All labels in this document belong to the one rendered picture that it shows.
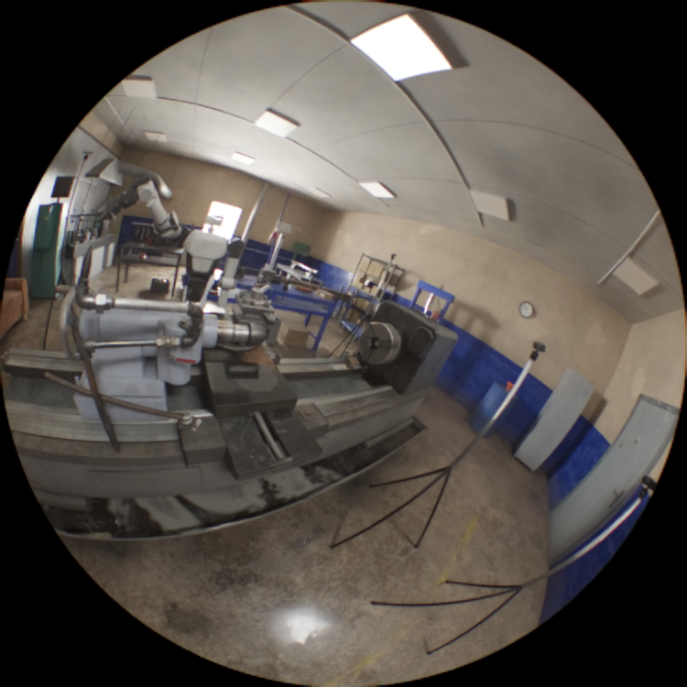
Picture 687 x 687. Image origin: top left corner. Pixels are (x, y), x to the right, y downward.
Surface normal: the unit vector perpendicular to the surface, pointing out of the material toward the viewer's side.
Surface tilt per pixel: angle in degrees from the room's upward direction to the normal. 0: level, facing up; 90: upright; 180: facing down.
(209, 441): 0
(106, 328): 82
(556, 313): 90
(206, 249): 90
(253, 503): 0
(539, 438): 90
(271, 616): 0
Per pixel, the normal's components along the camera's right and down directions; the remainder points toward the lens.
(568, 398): -0.70, -0.04
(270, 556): 0.38, -0.87
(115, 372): 0.70, 0.11
